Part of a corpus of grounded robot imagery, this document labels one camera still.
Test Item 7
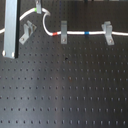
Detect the grey cable clip left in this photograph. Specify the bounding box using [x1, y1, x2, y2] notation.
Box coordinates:
[19, 21, 36, 44]

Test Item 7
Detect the grey cable clip right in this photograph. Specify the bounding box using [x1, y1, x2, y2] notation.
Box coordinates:
[102, 21, 114, 45]

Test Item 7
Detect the grey cable clip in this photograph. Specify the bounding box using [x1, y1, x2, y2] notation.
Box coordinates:
[19, 21, 36, 44]
[102, 21, 114, 45]
[61, 21, 67, 44]
[36, 0, 42, 14]

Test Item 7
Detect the grey cable clip middle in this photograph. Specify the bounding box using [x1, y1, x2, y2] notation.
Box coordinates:
[61, 21, 67, 44]

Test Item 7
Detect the white cable with coloured bands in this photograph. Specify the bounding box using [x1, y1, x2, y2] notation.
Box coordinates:
[0, 7, 128, 38]

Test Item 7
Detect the aluminium extrusion post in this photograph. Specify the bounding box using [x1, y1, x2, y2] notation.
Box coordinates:
[2, 0, 20, 59]

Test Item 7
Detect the grey cable clip top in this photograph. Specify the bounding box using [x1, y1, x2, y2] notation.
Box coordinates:
[36, 0, 42, 14]

